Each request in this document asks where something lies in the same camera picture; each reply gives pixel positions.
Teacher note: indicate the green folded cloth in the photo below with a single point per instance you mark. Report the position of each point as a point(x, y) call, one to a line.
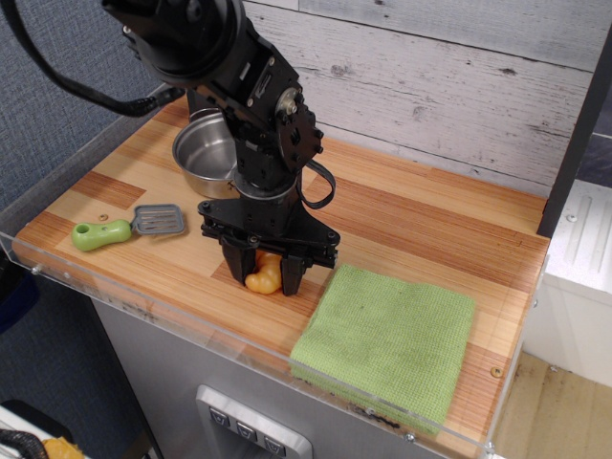
point(394, 347)

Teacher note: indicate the dark grey left post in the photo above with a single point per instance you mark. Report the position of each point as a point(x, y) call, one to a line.
point(196, 101)

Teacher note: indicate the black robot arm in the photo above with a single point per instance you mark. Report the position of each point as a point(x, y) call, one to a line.
point(213, 49)

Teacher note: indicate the dark grey post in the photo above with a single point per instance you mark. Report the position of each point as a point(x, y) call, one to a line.
point(196, 101)
point(580, 138)

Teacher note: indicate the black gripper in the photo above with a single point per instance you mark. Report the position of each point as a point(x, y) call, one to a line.
point(269, 220)

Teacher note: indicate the orange plastic toy croissant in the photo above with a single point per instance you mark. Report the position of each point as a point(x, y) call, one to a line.
point(266, 278)

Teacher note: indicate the white ribbed side unit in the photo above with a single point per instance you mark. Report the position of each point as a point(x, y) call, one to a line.
point(570, 324)

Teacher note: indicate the clear acrylic table guard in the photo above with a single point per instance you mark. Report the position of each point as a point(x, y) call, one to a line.
point(410, 220)

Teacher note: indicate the green handled grey toy spatula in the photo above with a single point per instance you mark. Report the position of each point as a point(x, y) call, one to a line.
point(148, 220)

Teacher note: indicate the dark grey right post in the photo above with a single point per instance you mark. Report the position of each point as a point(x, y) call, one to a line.
point(580, 138)

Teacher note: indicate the silver dispenser button panel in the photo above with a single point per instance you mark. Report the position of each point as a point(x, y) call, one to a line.
point(235, 430)

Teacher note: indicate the small stainless steel pot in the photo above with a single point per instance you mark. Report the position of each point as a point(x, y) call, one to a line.
point(205, 152)

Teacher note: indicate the grey toy appliance front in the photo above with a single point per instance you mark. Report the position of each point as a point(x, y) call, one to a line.
point(165, 372)

